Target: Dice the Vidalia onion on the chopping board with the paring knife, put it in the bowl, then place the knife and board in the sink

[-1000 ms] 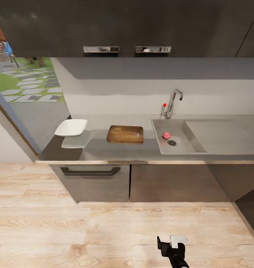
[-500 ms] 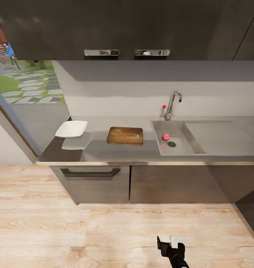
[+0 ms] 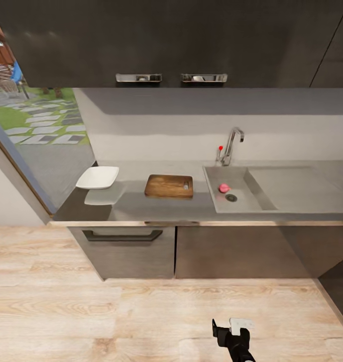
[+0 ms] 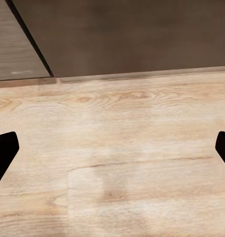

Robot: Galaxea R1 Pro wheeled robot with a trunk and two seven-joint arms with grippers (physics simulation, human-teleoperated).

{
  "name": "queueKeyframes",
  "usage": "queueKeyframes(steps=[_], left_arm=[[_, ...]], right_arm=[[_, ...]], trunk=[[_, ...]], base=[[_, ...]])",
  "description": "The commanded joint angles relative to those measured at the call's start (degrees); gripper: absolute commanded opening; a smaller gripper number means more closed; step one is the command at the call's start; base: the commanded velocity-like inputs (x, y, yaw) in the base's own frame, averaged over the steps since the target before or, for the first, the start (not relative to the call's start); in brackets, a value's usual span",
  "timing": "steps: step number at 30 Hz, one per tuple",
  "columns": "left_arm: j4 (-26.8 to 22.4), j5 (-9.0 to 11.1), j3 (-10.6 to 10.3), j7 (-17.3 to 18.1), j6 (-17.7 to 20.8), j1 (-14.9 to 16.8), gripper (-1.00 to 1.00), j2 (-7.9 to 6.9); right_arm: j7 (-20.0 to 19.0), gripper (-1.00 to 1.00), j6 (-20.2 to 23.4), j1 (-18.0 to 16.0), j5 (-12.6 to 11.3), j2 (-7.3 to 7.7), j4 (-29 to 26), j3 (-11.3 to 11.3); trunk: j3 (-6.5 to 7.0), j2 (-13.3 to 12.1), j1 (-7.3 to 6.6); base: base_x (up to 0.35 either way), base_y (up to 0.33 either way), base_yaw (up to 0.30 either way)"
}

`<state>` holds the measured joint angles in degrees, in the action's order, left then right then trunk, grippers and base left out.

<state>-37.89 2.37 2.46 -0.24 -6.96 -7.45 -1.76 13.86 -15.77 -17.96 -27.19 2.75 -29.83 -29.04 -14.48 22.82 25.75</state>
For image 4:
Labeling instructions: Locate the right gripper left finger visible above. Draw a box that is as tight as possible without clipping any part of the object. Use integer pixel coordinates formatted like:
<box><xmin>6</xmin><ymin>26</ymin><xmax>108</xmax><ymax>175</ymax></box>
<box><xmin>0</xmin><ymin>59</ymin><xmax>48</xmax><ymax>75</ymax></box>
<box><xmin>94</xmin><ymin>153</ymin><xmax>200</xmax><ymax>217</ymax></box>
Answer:
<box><xmin>0</xmin><ymin>131</ymin><xmax>19</xmax><ymax>180</ymax></box>

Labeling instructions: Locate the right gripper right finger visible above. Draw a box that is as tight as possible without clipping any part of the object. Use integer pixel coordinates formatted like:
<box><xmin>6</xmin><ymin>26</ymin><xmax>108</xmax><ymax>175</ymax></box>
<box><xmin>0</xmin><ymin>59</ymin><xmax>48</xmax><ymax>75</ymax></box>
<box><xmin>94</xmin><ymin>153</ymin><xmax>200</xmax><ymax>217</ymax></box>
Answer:
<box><xmin>215</xmin><ymin>131</ymin><xmax>225</xmax><ymax>162</ymax></box>

